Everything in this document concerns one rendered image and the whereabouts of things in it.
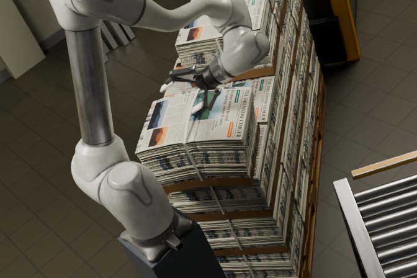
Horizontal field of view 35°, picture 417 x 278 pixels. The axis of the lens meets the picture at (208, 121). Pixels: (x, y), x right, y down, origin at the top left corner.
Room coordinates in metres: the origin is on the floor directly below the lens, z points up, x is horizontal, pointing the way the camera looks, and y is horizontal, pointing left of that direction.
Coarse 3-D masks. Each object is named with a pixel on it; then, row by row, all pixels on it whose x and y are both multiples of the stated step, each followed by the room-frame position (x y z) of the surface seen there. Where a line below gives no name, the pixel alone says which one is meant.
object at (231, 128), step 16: (208, 96) 1.97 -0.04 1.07; (224, 96) 1.94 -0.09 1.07; (240, 96) 1.91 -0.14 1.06; (208, 112) 1.88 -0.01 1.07; (224, 112) 1.85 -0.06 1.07; (240, 112) 1.82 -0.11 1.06; (208, 128) 1.80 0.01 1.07; (224, 128) 1.77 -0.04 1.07; (240, 128) 1.74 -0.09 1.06; (256, 128) 1.92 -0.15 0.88; (208, 144) 1.74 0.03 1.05; (224, 144) 1.72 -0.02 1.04; (240, 144) 1.70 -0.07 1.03; (208, 160) 1.75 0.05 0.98; (224, 160) 1.73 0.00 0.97; (240, 160) 1.70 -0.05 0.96; (208, 176) 1.76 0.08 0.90; (224, 176) 1.74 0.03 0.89; (240, 176) 1.71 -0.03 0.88
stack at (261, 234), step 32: (288, 32) 2.65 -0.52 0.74; (288, 64) 2.49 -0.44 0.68; (256, 96) 2.17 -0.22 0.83; (288, 128) 2.21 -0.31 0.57; (320, 128) 2.68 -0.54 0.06; (256, 160) 1.82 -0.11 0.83; (288, 160) 2.07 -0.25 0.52; (320, 160) 2.51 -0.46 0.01; (192, 192) 1.86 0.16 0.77; (224, 192) 1.81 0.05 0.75; (256, 192) 1.75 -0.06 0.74; (288, 192) 1.96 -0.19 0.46; (224, 224) 1.83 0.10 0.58; (256, 224) 1.77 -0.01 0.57; (224, 256) 1.86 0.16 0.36; (256, 256) 1.80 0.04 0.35; (288, 256) 1.74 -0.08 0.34
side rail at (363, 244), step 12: (336, 192) 1.54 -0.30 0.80; (348, 192) 1.52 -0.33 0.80; (348, 204) 1.47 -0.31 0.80; (348, 216) 1.43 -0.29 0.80; (360, 216) 1.41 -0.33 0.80; (348, 228) 1.44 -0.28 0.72; (360, 228) 1.36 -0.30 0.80; (360, 240) 1.32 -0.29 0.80; (360, 252) 1.28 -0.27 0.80; (372, 252) 1.26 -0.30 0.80; (372, 264) 1.22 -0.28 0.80; (372, 276) 1.18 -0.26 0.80; (384, 276) 1.17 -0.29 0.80
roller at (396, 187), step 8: (408, 176) 1.48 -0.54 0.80; (416, 176) 1.46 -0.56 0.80; (384, 184) 1.49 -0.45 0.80; (392, 184) 1.47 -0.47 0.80; (400, 184) 1.46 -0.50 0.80; (408, 184) 1.45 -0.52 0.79; (416, 184) 1.44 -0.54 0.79; (360, 192) 1.50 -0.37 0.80; (368, 192) 1.48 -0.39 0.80; (376, 192) 1.47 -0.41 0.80; (384, 192) 1.46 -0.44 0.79; (392, 192) 1.46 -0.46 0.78; (400, 192) 1.45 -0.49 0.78; (360, 200) 1.47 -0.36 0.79; (368, 200) 1.47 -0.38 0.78; (376, 200) 1.46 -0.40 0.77
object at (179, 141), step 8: (192, 96) 2.00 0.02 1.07; (200, 96) 1.98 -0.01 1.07; (184, 112) 1.93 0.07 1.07; (200, 112) 1.90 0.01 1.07; (184, 120) 1.89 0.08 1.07; (192, 120) 1.87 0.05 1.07; (184, 128) 1.85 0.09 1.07; (192, 128) 1.83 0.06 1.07; (176, 136) 1.83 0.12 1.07; (192, 136) 1.79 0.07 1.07; (176, 144) 1.79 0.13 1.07; (192, 144) 1.77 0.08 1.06; (184, 152) 1.79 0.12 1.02; (192, 152) 1.78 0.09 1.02; (184, 160) 1.79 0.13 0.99; (200, 160) 1.76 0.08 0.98; (192, 168) 1.78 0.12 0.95; (200, 168) 1.77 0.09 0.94
